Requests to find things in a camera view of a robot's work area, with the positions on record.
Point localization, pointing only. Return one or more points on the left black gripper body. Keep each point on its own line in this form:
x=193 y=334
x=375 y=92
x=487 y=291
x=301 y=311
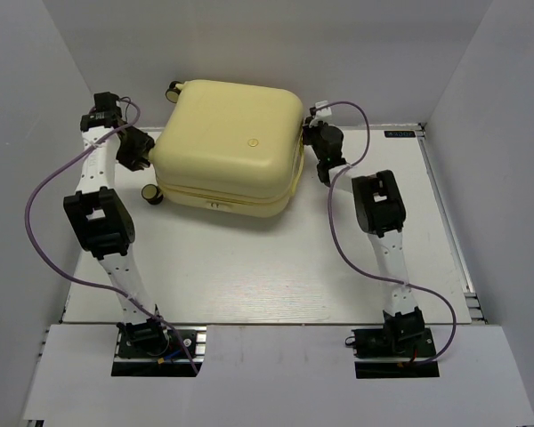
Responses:
x=135 y=146

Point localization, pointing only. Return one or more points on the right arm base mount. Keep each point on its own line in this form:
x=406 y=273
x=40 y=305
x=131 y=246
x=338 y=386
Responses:
x=376 y=358

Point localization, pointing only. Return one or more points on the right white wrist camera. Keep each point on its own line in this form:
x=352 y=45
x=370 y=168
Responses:
x=321 y=111

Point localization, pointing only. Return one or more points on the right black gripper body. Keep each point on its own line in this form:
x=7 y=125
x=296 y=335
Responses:
x=313 y=136

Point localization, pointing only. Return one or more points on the yellow suitcase with black lining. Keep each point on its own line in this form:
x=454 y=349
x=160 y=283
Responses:
x=230 y=147

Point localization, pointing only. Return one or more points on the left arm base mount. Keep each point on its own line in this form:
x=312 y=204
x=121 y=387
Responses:
x=164 y=359

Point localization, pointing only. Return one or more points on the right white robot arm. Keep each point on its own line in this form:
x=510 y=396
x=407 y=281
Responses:
x=381 y=214

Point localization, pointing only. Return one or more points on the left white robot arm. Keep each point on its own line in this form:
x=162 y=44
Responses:
x=105 y=229

